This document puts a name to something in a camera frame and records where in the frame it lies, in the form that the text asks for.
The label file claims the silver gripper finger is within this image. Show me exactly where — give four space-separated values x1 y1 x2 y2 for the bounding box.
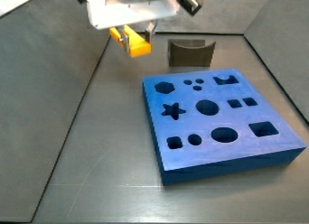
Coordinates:
145 21 157 42

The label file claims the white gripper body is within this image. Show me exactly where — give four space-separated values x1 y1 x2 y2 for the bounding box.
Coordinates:
78 0 204 30

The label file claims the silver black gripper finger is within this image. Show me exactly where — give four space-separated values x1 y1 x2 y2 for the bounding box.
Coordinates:
120 25 130 54

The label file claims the yellow double-square peg object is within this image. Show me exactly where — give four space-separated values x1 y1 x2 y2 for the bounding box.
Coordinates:
110 25 153 57

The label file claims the blue shape-sorting board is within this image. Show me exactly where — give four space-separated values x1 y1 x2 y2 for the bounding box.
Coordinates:
142 69 307 185

